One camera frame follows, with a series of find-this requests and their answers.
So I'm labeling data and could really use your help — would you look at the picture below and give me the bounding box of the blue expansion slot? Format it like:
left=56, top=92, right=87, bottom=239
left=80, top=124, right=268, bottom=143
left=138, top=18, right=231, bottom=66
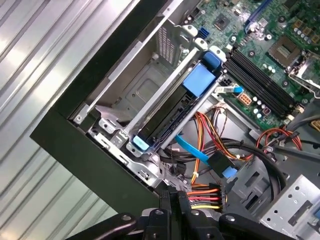
left=243, top=0, right=262, bottom=35

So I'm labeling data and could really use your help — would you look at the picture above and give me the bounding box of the CPU socket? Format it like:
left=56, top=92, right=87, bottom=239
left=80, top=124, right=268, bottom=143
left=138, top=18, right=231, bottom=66
left=267, top=34, right=301, bottom=61

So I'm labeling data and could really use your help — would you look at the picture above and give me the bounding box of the blue data wire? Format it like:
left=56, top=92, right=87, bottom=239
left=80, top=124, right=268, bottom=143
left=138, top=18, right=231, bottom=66
left=174, top=134, right=239, bottom=180

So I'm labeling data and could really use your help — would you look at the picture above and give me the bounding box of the blue board port block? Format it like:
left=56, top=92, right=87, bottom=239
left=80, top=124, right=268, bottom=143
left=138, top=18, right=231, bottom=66
left=198, top=26, right=210, bottom=40

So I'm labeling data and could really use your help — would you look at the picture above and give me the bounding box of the black chipset chip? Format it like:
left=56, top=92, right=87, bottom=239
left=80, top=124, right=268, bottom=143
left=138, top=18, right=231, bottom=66
left=213, top=13, right=232, bottom=31

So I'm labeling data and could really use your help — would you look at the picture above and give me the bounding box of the beige board power socket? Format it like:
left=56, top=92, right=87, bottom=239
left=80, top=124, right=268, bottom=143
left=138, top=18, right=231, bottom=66
left=238, top=92, right=253, bottom=108

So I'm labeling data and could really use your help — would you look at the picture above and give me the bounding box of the black open PC case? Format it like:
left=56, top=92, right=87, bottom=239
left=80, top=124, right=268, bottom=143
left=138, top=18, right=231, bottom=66
left=29, top=0, right=320, bottom=240

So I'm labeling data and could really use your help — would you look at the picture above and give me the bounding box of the grey metal disk bay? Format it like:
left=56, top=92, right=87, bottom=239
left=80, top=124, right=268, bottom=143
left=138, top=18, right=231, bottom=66
left=67, top=19, right=226, bottom=161

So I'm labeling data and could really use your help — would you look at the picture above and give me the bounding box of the metal socket cover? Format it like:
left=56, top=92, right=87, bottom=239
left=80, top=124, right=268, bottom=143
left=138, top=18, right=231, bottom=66
left=286, top=49, right=320, bottom=94

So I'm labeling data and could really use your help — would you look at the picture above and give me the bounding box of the black sleeved cable bundle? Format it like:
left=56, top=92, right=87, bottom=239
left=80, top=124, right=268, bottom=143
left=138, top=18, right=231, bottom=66
left=159, top=136, right=288, bottom=196

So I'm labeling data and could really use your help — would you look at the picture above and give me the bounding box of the pale blue labelled wire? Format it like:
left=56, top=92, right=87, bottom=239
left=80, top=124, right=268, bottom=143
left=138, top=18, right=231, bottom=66
left=214, top=84, right=245, bottom=95

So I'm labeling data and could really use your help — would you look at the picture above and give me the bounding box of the black RAM slot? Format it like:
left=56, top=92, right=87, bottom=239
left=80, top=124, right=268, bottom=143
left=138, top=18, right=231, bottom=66
left=228, top=51, right=298, bottom=112
left=223, top=58, right=292, bottom=119
left=226, top=55, right=295, bottom=115
left=231, top=48, right=301, bottom=109

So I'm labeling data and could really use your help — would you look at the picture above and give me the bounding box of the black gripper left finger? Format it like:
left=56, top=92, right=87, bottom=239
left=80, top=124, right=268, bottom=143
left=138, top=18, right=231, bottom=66
left=66, top=189, right=176, bottom=240

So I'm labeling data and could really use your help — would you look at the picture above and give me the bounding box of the grey metal drive cage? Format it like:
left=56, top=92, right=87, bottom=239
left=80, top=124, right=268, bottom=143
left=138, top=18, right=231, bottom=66
left=258, top=173, right=320, bottom=240

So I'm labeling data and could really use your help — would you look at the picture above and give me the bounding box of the red orange wire bundle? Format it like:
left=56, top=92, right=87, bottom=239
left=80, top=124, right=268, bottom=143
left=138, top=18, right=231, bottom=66
left=254, top=126, right=304, bottom=154

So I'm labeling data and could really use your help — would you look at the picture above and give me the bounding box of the green motherboard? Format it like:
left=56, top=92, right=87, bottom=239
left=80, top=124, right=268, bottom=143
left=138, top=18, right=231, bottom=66
left=184, top=0, right=320, bottom=131

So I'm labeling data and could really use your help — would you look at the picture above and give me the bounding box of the hard disk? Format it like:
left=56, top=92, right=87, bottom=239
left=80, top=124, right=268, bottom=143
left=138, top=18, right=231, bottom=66
left=129, top=46, right=225, bottom=155

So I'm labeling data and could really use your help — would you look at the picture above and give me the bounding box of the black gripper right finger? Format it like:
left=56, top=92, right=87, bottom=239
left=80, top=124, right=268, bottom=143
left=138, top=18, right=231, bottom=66
left=176, top=190, right=285, bottom=240

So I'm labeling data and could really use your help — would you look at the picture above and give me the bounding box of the orange red yellow power wire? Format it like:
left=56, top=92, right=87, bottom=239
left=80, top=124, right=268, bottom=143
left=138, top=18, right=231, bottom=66
left=186, top=111, right=253, bottom=215

